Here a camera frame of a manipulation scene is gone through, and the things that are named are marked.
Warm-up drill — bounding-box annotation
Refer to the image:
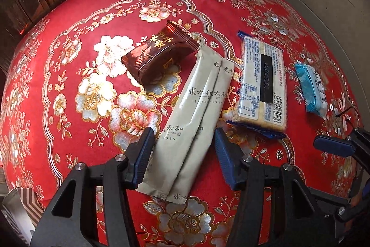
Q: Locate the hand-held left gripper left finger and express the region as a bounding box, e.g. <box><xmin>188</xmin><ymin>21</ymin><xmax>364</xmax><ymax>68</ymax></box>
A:
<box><xmin>29</xmin><ymin>127</ymin><xmax>155</xmax><ymax>247</ymax></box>

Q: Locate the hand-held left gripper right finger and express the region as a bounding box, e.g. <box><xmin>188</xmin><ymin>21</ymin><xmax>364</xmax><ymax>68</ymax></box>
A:
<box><xmin>214</xmin><ymin>128</ymin><xmax>337</xmax><ymax>247</ymax></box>

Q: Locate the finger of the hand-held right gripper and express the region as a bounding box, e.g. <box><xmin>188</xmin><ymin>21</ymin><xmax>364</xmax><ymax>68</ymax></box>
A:
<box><xmin>314</xmin><ymin>128</ymin><xmax>370</xmax><ymax>166</ymax></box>
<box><xmin>305</xmin><ymin>169</ymin><xmax>370</xmax><ymax>224</ymax></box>

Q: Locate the beige stick packet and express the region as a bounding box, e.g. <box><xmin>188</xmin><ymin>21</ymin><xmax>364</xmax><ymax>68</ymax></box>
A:
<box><xmin>136</xmin><ymin>43</ymin><xmax>222</xmax><ymax>196</ymax></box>
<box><xmin>154</xmin><ymin>57</ymin><xmax>232</xmax><ymax>205</ymax></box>

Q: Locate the small blue snack packet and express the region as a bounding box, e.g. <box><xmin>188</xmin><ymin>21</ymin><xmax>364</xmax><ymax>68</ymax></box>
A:
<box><xmin>294</xmin><ymin>63</ymin><xmax>328</xmax><ymax>120</ymax></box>

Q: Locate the striped cardboard box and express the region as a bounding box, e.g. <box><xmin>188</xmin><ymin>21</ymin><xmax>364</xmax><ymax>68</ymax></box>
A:
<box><xmin>1</xmin><ymin>188</ymin><xmax>44</xmax><ymax>246</ymax></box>

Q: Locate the blue edged cracker packet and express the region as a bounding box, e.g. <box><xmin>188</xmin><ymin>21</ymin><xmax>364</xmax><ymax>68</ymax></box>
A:
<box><xmin>226</xmin><ymin>31</ymin><xmax>288</xmax><ymax>140</ymax></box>

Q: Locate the brown snack packet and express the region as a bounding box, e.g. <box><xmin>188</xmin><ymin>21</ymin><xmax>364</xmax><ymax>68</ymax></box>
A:
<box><xmin>121</xmin><ymin>20</ymin><xmax>200</xmax><ymax>82</ymax></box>

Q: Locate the red floral tablecloth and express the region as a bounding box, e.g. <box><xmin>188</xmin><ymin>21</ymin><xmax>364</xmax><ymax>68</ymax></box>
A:
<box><xmin>0</xmin><ymin>0</ymin><xmax>365</xmax><ymax>247</ymax></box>

